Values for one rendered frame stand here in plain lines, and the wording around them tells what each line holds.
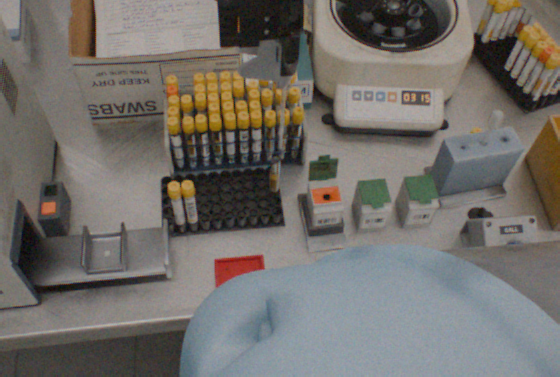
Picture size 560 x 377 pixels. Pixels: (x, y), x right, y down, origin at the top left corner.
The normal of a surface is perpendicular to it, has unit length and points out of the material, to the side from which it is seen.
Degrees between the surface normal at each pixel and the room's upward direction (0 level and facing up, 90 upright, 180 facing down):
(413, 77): 90
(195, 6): 2
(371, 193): 0
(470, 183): 90
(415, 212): 90
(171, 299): 0
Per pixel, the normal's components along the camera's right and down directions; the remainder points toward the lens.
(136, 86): 0.07, 0.81
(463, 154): 0.02, -0.56
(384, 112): 0.00, -0.15
